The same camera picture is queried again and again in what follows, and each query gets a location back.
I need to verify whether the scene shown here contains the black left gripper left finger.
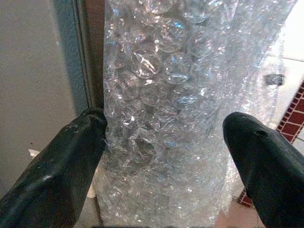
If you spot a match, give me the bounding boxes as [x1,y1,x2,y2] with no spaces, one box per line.
[0,108,108,228]

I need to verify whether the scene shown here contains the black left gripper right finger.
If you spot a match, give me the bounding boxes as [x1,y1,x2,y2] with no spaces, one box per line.
[222,112,304,228]

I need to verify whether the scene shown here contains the clear bubble wrap package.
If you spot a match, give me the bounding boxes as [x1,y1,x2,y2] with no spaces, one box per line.
[91,0,299,228]

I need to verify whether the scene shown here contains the household fridge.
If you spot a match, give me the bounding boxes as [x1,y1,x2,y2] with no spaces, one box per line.
[0,0,106,198]

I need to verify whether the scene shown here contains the red brick tiled pillar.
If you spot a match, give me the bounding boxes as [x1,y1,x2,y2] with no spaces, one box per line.
[237,79,304,207]

